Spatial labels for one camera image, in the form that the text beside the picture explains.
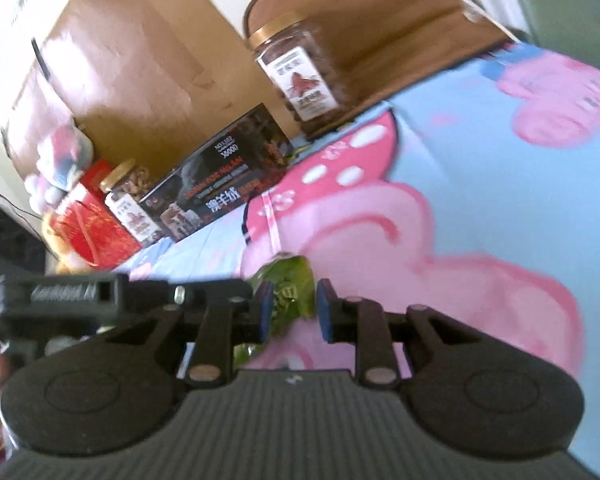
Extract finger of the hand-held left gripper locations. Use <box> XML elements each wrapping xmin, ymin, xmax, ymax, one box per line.
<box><xmin>124</xmin><ymin>279</ymin><xmax>255</xmax><ymax>309</ymax></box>

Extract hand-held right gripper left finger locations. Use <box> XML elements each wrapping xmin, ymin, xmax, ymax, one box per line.
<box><xmin>107</xmin><ymin>280</ymin><xmax>277</xmax><ymax>388</ymax></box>

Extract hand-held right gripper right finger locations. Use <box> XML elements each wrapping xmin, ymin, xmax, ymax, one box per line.
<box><xmin>315</xmin><ymin>279</ymin><xmax>482</xmax><ymax>387</ymax></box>

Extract green snack packet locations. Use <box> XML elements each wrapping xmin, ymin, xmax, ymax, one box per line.
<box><xmin>232</xmin><ymin>255</ymin><xmax>317</xmax><ymax>363</ymax></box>

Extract red gift box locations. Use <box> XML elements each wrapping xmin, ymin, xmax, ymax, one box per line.
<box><xmin>49</xmin><ymin>160</ymin><xmax>144</xmax><ymax>269</ymax></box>

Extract black printed box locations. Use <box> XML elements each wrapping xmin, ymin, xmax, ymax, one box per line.
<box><xmin>139</xmin><ymin>103</ymin><xmax>297</xmax><ymax>244</ymax></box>

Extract small gold-lid nut jar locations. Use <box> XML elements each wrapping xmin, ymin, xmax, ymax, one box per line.
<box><xmin>99</xmin><ymin>159</ymin><xmax>162</xmax><ymax>250</ymax></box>

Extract white and red plush toy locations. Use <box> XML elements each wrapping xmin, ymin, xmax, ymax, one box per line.
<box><xmin>24</xmin><ymin>124</ymin><xmax>97</xmax><ymax>213</ymax></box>

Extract pink and blue printed blanket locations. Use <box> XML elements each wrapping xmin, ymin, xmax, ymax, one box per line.
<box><xmin>125</xmin><ymin>42</ymin><xmax>600</xmax><ymax>478</ymax></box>

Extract large gold-lid nut jar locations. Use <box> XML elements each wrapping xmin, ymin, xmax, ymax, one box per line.
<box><xmin>246</xmin><ymin>10</ymin><xmax>357</xmax><ymax>142</ymax></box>

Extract large cardboard box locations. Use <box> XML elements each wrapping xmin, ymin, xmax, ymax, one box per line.
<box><xmin>2</xmin><ymin>0</ymin><xmax>283</xmax><ymax>201</ymax></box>

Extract green cloth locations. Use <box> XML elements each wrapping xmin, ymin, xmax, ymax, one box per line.
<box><xmin>497</xmin><ymin>0</ymin><xmax>600</xmax><ymax>73</ymax></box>

